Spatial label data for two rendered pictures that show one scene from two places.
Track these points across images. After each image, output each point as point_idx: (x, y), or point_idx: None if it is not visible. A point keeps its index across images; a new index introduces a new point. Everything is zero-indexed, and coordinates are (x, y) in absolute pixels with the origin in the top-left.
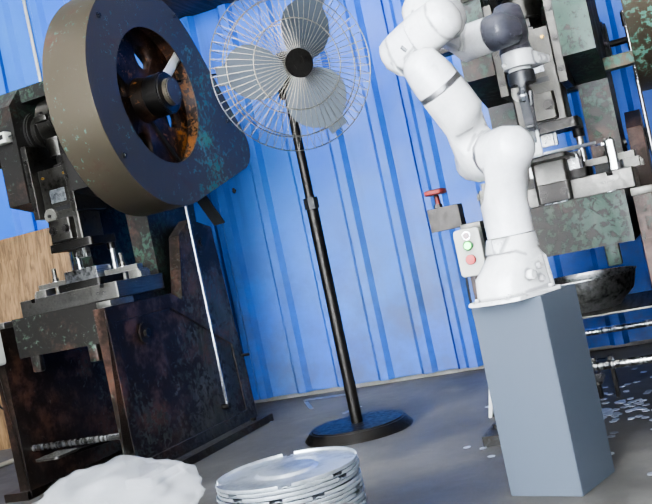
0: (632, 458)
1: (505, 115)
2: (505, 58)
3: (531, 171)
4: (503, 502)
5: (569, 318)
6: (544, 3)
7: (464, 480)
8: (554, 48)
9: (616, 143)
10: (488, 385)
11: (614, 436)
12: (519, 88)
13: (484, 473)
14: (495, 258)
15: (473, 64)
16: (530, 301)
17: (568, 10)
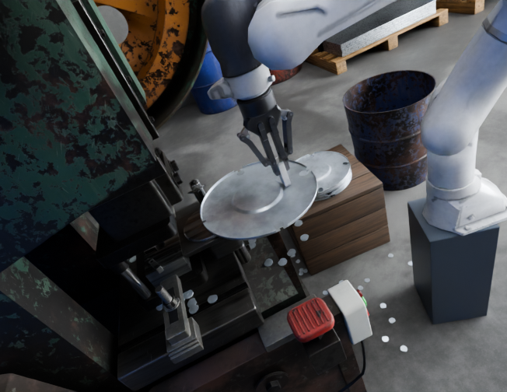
0: (387, 288)
1: (16, 272)
2: (267, 68)
3: (187, 261)
4: (499, 313)
5: None
6: (94, 25)
7: (480, 380)
8: (134, 94)
9: (95, 229)
10: (493, 269)
11: None
12: (279, 107)
13: (457, 374)
14: (481, 182)
15: (138, 124)
16: None
17: (113, 41)
